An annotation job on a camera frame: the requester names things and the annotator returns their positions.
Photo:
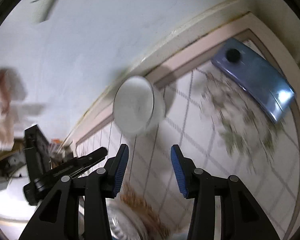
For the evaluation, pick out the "white bowl gold rim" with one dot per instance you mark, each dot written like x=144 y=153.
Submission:
x=138 y=106

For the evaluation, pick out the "patterned table mat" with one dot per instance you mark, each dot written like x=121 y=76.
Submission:
x=217 y=125

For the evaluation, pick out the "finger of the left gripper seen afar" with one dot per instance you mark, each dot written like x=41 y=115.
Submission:
x=77 y=166

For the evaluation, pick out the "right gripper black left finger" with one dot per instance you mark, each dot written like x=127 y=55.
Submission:
x=103 y=183

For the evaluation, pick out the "blue smartphone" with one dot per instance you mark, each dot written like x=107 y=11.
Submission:
x=263 y=82

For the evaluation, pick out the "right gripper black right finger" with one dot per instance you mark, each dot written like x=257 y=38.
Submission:
x=197 y=184

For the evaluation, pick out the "plastic bag red contents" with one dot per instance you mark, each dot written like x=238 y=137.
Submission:
x=16 y=115

